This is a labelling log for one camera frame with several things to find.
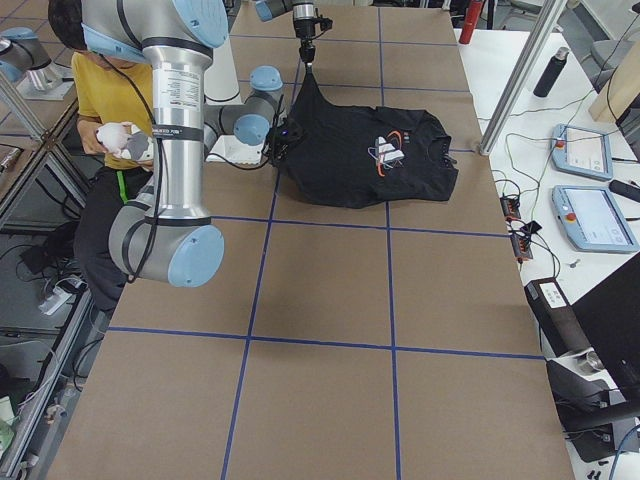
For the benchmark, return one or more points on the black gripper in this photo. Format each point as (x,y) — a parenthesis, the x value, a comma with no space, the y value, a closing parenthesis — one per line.
(303,27)

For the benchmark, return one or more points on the black graphic t-shirt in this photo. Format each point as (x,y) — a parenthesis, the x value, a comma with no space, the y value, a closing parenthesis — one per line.
(359,156)

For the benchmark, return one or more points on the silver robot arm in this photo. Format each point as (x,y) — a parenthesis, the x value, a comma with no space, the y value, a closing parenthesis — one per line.
(271,9)
(165,233)

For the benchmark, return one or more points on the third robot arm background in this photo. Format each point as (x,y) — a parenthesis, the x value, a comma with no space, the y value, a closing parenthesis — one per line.
(26,63)

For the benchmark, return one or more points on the red bottle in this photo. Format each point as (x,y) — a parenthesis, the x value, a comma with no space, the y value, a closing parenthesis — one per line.
(472,16)

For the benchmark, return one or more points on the grey plush toy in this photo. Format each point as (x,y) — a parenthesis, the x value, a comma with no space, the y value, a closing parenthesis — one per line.
(139,147)

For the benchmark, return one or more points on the person in yellow shirt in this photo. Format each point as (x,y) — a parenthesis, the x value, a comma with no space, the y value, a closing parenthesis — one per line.
(108,90)

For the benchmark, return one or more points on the black water bottle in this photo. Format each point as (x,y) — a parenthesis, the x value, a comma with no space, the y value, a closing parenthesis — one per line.
(551,72)

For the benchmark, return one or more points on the black power strip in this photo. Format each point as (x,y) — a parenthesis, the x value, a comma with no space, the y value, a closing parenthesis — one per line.
(518,230)

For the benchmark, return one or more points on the upper teach pendant tablet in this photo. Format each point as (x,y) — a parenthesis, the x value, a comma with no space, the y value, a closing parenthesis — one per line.
(582,151)

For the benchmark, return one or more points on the teach pendant tablet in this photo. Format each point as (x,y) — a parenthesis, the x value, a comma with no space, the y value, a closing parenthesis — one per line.
(592,220)
(582,151)

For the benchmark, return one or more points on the brown paper table cover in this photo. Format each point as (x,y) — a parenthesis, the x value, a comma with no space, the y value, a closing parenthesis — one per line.
(392,342)

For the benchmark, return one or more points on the lower teach pendant tablet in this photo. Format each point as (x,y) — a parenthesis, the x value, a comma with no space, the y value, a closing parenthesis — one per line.
(592,220)

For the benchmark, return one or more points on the dark brown box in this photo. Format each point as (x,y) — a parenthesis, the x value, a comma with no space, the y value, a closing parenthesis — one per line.
(559,330)

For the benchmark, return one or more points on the black monitor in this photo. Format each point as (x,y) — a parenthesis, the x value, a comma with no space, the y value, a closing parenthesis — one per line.
(609,317)

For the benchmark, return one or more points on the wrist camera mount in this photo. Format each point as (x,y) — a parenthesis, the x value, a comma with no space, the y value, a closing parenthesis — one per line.
(280,139)
(323,23)

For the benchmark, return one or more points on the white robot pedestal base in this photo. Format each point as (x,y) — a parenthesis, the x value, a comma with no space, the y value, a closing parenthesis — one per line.
(225,100)

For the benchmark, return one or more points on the aluminium frame post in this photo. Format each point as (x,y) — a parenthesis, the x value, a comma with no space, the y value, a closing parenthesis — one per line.
(547,18)

